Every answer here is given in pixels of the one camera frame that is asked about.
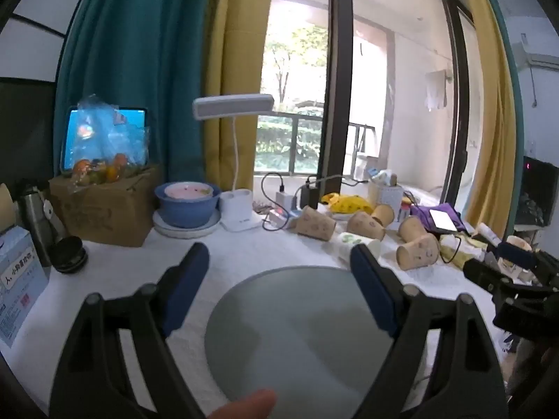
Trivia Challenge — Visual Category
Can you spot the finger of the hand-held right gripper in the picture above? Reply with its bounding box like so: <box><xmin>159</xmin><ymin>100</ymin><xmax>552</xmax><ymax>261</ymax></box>
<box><xmin>463</xmin><ymin>259</ymin><xmax>527</xmax><ymax>294</ymax></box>
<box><xmin>497</xmin><ymin>242</ymin><xmax>539</xmax><ymax>268</ymax></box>

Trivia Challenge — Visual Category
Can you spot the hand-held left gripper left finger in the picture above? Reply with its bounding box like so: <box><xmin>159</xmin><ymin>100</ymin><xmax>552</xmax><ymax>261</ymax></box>
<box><xmin>49</xmin><ymin>242</ymin><xmax>211</xmax><ymax>419</ymax></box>

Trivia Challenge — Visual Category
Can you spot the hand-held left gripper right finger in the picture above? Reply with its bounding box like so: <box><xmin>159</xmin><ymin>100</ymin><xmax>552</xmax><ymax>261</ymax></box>
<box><xmin>349</xmin><ymin>244</ymin><xmax>510</xmax><ymax>419</ymax></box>

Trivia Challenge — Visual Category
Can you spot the white green-print paper cup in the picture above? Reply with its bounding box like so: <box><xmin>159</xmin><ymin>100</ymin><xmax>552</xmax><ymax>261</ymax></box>
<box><xmin>334</xmin><ymin>231</ymin><xmax>382</xmax><ymax>262</ymax></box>

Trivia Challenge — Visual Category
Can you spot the brown paper cup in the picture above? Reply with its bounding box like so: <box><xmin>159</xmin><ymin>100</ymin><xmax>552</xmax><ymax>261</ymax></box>
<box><xmin>346</xmin><ymin>212</ymin><xmax>387</xmax><ymax>242</ymax></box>
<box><xmin>398</xmin><ymin>216</ymin><xmax>428</xmax><ymax>244</ymax></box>
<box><xmin>290</xmin><ymin>206</ymin><xmax>337</xmax><ymax>242</ymax></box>
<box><xmin>371</xmin><ymin>204</ymin><xmax>396</xmax><ymax>227</ymax></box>
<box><xmin>395</xmin><ymin>233</ymin><xmax>440</xmax><ymax>271</ymax></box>

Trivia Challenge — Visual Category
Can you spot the person's left hand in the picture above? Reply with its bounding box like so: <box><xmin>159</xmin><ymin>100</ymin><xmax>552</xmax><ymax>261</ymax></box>
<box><xmin>205</xmin><ymin>389</ymin><xmax>278</xmax><ymax>419</ymax></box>

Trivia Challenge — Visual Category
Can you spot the white tube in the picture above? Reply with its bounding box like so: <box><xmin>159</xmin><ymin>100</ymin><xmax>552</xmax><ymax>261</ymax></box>
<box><xmin>475</xmin><ymin>222</ymin><xmax>502</xmax><ymax>247</ymax></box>

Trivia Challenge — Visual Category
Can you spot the white plate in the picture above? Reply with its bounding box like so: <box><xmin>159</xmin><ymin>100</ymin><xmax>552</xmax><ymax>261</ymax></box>
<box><xmin>152</xmin><ymin>208</ymin><xmax>222</xmax><ymax>239</ymax></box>

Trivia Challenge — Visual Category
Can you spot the black monitor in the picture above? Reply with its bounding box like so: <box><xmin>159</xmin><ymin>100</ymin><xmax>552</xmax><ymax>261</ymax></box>
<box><xmin>514</xmin><ymin>155</ymin><xmax>559</xmax><ymax>228</ymax></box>

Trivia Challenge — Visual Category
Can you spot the smartphone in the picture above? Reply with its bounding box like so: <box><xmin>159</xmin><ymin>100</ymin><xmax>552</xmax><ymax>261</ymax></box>
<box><xmin>429</xmin><ymin>208</ymin><xmax>457</xmax><ymax>232</ymax></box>

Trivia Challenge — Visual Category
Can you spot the blue bowl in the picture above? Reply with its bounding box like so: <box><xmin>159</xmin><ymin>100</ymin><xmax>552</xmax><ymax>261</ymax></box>
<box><xmin>154</xmin><ymin>182</ymin><xmax>222</xmax><ymax>228</ymax></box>

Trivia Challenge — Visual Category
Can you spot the grey round glass plate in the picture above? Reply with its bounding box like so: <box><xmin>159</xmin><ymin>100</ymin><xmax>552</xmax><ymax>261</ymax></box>
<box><xmin>204</xmin><ymin>265</ymin><xmax>400</xmax><ymax>415</ymax></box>

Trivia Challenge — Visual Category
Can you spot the white container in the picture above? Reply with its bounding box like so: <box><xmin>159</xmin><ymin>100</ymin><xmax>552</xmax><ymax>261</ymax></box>
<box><xmin>368</xmin><ymin>180</ymin><xmax>403</xmax><ymax>215</ymax></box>

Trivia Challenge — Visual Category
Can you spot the pink bowl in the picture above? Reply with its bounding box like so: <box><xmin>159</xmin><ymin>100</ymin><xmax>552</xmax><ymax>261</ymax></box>
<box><xmin>164</xmin><ymin>183</ymin><xmax>215</xmax><ymax>201</ymax></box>

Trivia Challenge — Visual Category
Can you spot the cardboard box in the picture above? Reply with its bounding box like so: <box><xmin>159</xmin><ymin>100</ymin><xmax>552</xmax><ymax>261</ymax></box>
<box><xmin>49</xmin><ymin>165</ymin><xmax>161</xmax><ymax>248</ymax></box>

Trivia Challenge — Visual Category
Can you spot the black power bank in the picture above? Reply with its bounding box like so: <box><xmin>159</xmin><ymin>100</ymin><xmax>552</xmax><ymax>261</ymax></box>
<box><xmin>299</xmin><ymin>176</ymin><xmax>322</xmax><ymax>210</ymax></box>

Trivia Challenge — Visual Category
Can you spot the white power strip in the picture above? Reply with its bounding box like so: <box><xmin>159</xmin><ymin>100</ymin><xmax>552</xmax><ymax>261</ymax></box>
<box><xmin>267</xmin><ymin>208</ymin><xmax>303</xmax><ymax>230</ymax></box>

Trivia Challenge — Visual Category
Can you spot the black round lid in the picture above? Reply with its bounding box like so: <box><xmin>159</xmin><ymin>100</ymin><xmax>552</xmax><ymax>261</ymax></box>
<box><xmin>48</xmin><ymin>236</ymin><xmax>88</xmax><ymax>275</ymax></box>

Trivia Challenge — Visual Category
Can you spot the yellow curtain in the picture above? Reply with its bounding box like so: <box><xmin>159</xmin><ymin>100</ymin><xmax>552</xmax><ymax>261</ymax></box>
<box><xmin>203</xmin><ymin>0</ymin><xmax>278</xmax><ymax>193</ymax></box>
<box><xmin>450</xmin><ymin>0</ymin><xmax>525</xmax><ymax>237</ymax></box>

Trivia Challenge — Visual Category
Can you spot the plastic bag of fruit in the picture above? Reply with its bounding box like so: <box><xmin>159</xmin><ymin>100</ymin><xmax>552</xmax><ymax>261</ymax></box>
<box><xmin>65</xmin><ymin>95</ymin><xmax>152</xmax><ymax>186</ymax></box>

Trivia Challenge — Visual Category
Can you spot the steel thermos bottle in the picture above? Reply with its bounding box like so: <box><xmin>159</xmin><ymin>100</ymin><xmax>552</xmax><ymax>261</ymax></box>
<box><xmin>17</xmin><ymin>184</ymin><xmax>57</xmax><ymax>268</ymax></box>

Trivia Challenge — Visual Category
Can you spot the blue and white carton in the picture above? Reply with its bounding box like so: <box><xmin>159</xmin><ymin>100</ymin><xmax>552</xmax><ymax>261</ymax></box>
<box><xmin>0</xmin><ymin>226</ymin><xmax>51</xmax><ymax>350</ymax></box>

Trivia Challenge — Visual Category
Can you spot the balcony railing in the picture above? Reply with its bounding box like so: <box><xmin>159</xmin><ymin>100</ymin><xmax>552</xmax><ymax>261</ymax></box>
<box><xmin>254</xmin><ymin>112</ymin><xmax>326</xmax><ymax>174</ymax></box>

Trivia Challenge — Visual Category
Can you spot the hanging white cloth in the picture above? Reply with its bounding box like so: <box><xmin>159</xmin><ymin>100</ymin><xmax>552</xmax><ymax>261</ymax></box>
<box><xmin>424</xmin><ymin>69</ymin><xmax>449</xmax><ymax>112</ymax></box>

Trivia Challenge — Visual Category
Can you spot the white desk lamp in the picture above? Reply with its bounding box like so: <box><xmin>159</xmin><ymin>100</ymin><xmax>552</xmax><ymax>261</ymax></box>
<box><xmin>193</xmin><ymin>93</ymin><xmax>275</xmax><ymax>233</ymax></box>

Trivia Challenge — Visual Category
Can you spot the white air conditioner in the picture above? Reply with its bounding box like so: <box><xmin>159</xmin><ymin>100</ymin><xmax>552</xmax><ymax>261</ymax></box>
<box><xmin>519</xmin><ymin>34</ymin><xmax>559</xmax><ymax>71</ymax></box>

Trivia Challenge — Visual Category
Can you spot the teal curtain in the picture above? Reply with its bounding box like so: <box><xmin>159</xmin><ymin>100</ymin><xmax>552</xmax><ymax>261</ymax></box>
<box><xmin>52</xmin><ymin>0</ymin><xmax>221</xmax><ymax>184</ymax></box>

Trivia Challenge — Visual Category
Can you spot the black cable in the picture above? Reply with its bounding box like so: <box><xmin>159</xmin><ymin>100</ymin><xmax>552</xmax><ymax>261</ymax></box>
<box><xmin>261</xmin><ymin>172</ymin><xmax>286</xmax><ymax>232</ymax></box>

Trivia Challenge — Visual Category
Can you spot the dark window frame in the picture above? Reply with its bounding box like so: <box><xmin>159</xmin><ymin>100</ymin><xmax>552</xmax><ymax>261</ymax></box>
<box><xmin>317</xmin><ymin>0</ymin><xmax>355</xmax><ymax>186</ymax></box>

